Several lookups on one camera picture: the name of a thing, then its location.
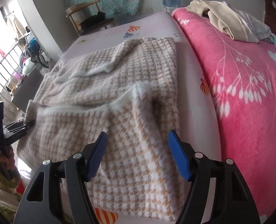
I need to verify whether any beige white houndstooth sweater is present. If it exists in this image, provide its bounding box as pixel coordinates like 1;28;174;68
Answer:
17;37;185;221

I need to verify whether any green fuzzy sleeve forearm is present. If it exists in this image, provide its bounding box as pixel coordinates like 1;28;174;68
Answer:
0;168;22;223

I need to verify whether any beige cream clothes pile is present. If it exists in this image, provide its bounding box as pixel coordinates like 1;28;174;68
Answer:
184;0;275;43

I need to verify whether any left hand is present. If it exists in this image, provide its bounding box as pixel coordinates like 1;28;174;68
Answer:
0;146;16;170

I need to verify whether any lilac bed sheet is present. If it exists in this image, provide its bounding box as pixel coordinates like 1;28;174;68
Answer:
16;10;223;224

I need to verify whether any grey box cabinet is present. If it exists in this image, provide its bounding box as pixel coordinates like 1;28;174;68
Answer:
11;68;44;112

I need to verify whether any wheelchair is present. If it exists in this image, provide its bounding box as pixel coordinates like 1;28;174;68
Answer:
18;36;49;69

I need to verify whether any pink floral blanket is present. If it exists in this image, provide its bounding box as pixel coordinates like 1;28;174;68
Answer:
172;8;276;222

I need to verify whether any wooden chair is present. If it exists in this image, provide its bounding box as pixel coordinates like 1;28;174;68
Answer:
66;0;115;37

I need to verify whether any black item on chair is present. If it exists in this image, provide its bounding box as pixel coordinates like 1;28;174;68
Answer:
80;11;105;29

